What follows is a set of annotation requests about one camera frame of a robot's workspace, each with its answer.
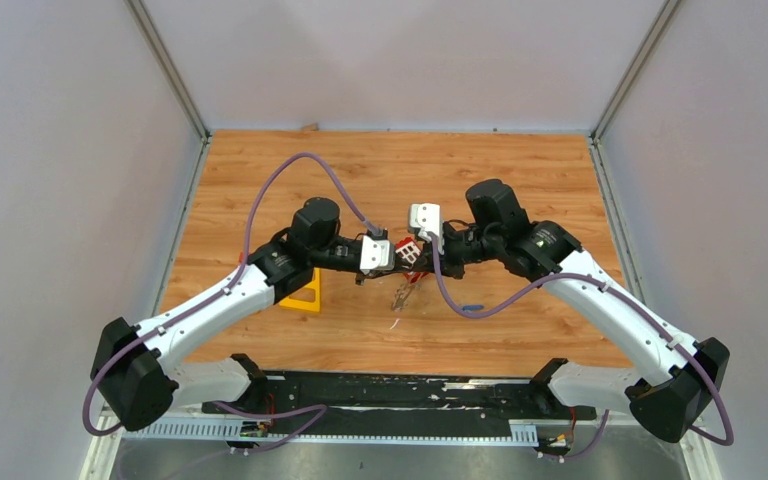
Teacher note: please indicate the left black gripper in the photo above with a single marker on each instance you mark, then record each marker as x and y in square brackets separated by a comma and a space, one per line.
[400, 261]

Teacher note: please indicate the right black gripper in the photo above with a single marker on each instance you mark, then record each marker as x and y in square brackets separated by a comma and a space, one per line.
[446, 265]

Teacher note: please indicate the grey metal keyring disc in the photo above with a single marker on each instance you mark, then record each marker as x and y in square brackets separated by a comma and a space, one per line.
[404, 290]

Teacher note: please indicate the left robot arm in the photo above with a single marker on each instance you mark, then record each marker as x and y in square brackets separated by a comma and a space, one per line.
[139, 370]

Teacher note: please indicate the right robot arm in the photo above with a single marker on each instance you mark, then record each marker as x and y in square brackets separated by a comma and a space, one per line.
[673, 385]

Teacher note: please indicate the red window toy block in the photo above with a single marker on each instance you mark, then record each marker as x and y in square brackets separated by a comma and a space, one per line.
[409, 253]

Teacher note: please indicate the yellow triangular toy block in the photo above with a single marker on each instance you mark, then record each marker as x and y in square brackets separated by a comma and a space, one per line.
[308, 298]

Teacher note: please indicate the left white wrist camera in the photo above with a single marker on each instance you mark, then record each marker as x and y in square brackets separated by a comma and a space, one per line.
[376, 254]

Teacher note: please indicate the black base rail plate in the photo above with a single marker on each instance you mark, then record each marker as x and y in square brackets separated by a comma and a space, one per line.
[388, 405]

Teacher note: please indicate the white slotted cable duct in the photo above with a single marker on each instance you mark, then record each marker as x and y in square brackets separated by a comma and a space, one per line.
[230, 430]

